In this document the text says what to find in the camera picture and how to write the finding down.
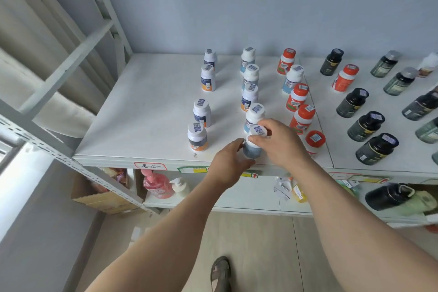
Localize person's left forearm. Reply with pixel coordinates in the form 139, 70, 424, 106
85, 178, 237, 292

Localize person's left sandal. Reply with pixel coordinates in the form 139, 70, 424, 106
209, 256, 232, 292

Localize white metal shelf rack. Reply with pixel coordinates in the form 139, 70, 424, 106
0, 0, 438, 231

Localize red bottle red cap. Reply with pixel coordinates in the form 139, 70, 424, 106
289, 104, 316, 135
276, 48, 297, 75
286, 83, 310, 113
331, 64, 360, 93
304, 130, 326, 156

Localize white bottle orange label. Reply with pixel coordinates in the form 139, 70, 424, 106
240, 83, 259, 112
187, 122, 209, 152
203, 48, 218, 73
193, 98, 212, 128
200, 63, 217, 93

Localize white bottle brown label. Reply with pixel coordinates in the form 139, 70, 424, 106
417, 51, 438, 78

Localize pink soap pump bottle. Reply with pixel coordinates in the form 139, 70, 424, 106
141, 169, 174, 199

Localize white packaged item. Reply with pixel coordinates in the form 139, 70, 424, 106
273, 177, 292, 200

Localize light green flask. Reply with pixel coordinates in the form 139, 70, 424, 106
390, 191, 438, 217

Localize black bottle black cap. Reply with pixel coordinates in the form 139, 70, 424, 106
401, 91, 438, 122
336, 88, 370, 119
355, 133, 400, 166
347, 111, 386, 142
319, 48, 344, 77

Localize cardboard box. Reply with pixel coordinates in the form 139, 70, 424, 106
71, 172, 144, 215

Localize person's left hand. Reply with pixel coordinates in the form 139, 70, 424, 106
207, 137, 256, 190

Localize person's right hand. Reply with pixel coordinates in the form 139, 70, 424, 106
247, 118, 310, 174

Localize yellow pump bottle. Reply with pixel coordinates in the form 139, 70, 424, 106
291, 178, 308, 203

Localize person's right forearm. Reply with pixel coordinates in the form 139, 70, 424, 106
287, 160, 438, 292

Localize red snack packets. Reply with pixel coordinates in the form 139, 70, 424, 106
101, 167, 130, 189

